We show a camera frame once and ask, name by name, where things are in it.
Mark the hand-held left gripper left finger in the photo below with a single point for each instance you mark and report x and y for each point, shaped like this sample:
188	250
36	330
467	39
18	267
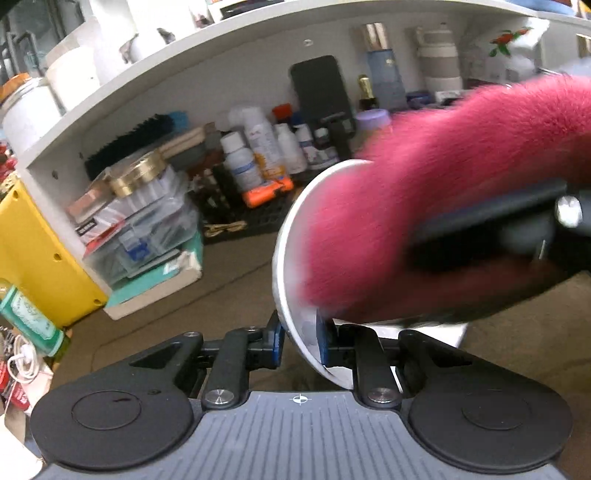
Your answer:
275	340

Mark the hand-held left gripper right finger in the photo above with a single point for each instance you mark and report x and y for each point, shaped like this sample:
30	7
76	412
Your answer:
324	346

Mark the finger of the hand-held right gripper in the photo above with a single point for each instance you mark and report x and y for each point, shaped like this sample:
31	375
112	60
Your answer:
572	67
489	230

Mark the white bowl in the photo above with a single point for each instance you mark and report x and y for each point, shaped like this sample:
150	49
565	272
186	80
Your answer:
290	258

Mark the red fluffy cloth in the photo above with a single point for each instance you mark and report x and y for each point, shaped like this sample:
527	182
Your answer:
415	184

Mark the white box red flower print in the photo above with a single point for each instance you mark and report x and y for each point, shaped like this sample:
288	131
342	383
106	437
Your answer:
498	50

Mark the black plastic crate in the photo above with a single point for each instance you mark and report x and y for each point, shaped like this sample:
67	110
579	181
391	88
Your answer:
263	220

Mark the gold clip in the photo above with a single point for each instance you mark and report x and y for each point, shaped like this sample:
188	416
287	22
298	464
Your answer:
224	227

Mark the white grey thermos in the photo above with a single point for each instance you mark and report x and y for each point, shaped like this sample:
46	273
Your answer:
438	60

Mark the orange packet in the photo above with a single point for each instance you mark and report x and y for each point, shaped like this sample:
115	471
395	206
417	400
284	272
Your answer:
268	191

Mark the purple lid toothpick jar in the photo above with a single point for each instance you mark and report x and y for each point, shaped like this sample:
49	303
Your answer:
371	121

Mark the clear plastic organizer box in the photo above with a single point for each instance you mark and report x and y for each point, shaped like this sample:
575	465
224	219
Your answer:
147	230

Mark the white bottle blue label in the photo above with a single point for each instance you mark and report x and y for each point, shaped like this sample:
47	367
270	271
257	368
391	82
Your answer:
240	161

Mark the dark bottle gold cap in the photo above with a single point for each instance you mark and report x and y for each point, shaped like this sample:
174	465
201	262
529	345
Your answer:
367	94

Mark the blue glass bottle gold cap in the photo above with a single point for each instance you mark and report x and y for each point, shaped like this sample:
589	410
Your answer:
383	78

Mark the white jar printed label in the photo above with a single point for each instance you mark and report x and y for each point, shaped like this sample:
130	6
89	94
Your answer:
310	152

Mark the small white bottle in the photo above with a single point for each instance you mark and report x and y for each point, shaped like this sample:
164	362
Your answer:
290	147

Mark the gold round tin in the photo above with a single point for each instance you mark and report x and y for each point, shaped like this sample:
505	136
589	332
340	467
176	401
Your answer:
138	175

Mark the black smartphone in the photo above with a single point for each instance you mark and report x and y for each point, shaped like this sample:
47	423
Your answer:
321	87

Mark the red cap bottle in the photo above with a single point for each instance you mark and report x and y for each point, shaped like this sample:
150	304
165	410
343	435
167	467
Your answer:
282	114

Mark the copper coloured box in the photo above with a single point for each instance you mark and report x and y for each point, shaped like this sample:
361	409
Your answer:
87	203

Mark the black bristle brush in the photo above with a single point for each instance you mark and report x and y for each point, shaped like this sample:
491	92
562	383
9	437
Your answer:
129	143

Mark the yellow box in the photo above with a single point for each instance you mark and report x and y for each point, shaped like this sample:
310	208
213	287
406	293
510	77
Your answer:
41	258

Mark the green bottle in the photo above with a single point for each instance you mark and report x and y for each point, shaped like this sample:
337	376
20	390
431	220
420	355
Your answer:
27	318

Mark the white shelf unit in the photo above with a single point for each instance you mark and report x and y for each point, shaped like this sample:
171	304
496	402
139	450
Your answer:
207	78

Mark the white paper roll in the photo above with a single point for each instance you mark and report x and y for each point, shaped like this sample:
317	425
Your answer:
74	78

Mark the white jar orange lid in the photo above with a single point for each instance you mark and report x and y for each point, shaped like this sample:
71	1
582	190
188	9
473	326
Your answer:
27	115

